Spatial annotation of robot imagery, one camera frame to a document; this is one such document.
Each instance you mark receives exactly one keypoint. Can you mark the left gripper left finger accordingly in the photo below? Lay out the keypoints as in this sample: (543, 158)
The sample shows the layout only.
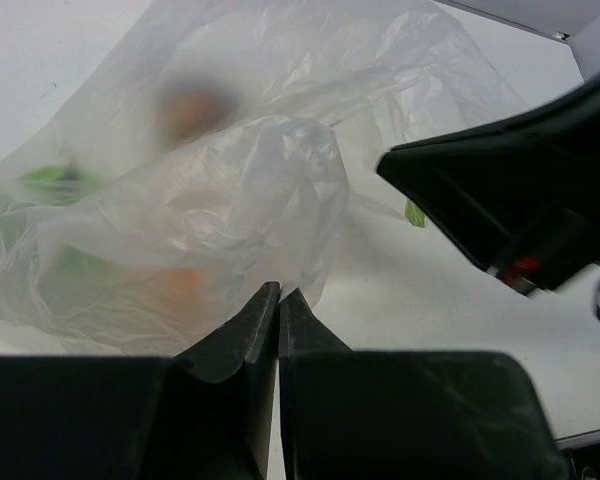
(202, 414)

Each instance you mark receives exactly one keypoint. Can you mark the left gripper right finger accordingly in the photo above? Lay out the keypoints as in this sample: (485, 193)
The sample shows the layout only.
(347, 414)

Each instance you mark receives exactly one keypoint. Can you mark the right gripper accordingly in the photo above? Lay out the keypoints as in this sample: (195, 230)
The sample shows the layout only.
(520, 196)

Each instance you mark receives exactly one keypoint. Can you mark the orange fake fruit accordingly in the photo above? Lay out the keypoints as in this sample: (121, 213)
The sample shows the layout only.
(182, 286)

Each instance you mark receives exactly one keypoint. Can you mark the translucent plastic bag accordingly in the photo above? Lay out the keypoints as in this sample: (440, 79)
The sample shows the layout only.
(324, 87)

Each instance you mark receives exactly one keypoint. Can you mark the green fake fruit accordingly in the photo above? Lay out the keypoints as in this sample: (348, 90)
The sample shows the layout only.
(28, 201)

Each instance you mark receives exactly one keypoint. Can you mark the dark red fake fruit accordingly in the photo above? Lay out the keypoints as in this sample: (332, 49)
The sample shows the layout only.
(189, 110)

